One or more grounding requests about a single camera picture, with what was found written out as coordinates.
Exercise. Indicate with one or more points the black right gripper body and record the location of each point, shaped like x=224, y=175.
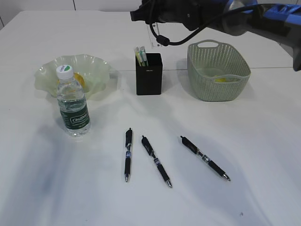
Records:
x=159, y=11

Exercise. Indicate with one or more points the green utility knife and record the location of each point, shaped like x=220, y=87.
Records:
x=143, y=55

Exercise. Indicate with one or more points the yellow utility knife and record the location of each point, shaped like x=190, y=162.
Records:
x=138, y=56

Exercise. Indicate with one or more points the yellow pear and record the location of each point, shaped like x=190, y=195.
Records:
x=80, y=80

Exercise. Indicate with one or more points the black pen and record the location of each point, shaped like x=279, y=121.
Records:
x=156, y=160
x=205, y=158
x=128, y=145

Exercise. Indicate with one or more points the clear water bottle green label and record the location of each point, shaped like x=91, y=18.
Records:
x=72, y=102

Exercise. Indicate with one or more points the black blue right robot arm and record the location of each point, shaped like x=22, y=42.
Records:
x=277, y=22

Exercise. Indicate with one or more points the pale green woven basket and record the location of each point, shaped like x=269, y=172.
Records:
x=208, y=60

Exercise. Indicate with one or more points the black square pen holder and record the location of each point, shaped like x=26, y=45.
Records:
x=149, y=78

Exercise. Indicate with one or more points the pale green wavy plate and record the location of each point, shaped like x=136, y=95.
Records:
x=94, y=70

